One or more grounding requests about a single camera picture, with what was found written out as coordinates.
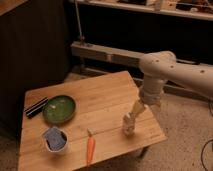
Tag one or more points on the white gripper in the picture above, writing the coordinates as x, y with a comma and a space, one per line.
145, 99

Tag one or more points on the white bottle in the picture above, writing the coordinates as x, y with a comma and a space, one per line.
128, 125

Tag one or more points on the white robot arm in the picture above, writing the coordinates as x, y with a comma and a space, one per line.
155, 85

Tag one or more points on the grey metal beam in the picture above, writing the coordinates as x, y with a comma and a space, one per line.
110, 55

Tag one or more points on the wooden table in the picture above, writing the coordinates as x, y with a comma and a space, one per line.
101, 104

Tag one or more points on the orange carrot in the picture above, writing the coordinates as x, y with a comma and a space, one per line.
90, 148

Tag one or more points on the green plate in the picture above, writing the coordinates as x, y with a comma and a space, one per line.
59, 109

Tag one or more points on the metal pole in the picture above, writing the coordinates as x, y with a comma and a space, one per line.
81, 37

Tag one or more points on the white cup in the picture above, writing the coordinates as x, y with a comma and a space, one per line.
60, 151

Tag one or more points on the blue sponge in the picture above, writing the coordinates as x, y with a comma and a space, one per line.
54, 138

